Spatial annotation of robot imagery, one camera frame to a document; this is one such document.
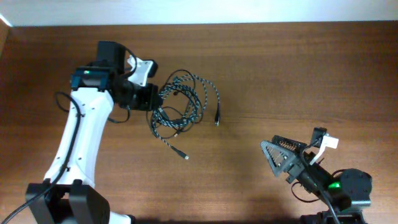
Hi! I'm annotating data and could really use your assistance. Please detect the braided black white cable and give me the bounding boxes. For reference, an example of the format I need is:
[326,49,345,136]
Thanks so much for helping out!
[150,73,221,161]

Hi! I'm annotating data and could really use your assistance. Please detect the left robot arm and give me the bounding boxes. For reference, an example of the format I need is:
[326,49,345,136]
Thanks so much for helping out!
[25,41,162,223]

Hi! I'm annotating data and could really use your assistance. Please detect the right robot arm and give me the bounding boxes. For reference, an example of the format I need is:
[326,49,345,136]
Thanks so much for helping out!
[260,133,372,223]

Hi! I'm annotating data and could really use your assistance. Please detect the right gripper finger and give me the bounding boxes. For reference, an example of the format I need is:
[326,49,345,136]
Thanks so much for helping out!
[260,141,295,177]
[271,135,307,151]

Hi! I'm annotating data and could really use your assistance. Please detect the thin black cable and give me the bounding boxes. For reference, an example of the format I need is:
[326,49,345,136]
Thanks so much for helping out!
[146,68,205,139]

